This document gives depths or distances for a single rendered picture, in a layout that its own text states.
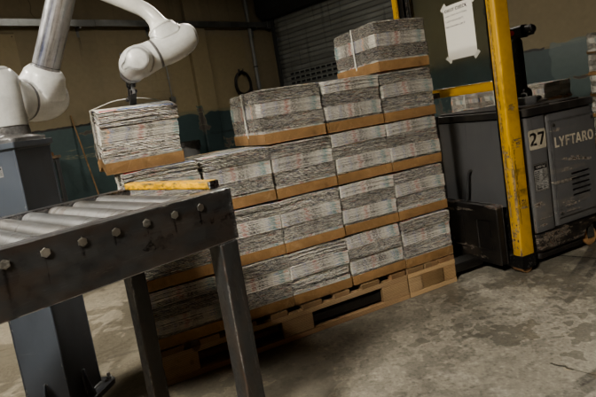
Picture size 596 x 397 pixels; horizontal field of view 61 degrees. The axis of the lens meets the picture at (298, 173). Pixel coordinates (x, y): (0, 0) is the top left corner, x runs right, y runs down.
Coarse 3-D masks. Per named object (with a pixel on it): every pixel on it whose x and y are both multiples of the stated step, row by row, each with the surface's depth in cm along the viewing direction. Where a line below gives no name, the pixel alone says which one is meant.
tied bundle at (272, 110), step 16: (240, 96) 218; (256, 96) 204; (272, 96) 206; (288, 96) 209; (304, 96) 212; (240, 112) 224; (256, 112) 207; (272, 112) 206; (288, 112) 210; (304, 112) 212; (320, 112) 215; (240, 128) 228; (256, 128) 212; (272, 128) 206; (288, 128) 209
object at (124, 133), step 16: (96, 112) 179; (112, 112) 178; (128, 112) 180; (144, 112) 183; (160, 112) 185; (176, 112) 188; (96, 128) 186; (112, 128) 179; (128, 128) 182; (144, 128) 185; (160, 128) 187; (176, 128) 190; (112, 144) 181; (128, 144) 183; (144, 144) 186; (160, 144) 188; (176, 144) 191; (112, 160) 181
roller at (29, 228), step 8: (0, 224) 123; (8, 224) 119; (16, 224) 115; (24, 224) 112; (32, 224) 109; (40, 224) 106; (48, 224) 104; (24, 232) 109; (32, 232) 105; (40, 232) 102; (48, 232) 99
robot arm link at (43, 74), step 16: (48, 0) 186; (64, 0) 187; (48, 16) 187; (64, 16) 189; (48, 32) 188; (64, 32) 192; (48, 48) 190; (64, 48) 195; (32, 64) 192; (48, 64) 192; (32, 80) 189; (48, 80) 191; (64, 80) 198; (48, 96) 192; (64, 96) 201; (48, 112) 195
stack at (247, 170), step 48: (288, 144) 210; (336, 144) 219; (384, 144) 230; (144, 192) 186; (192, 192) 193; (240, 192) 201; (336, 192) 219; (384, 192) 231; (240, 240) 202; (288, 240) 211; (336, 240) 221; (384, 240) 231; (192, 288) 195; (288, 288) 212; (384, 288) 232; (288, 336) 213
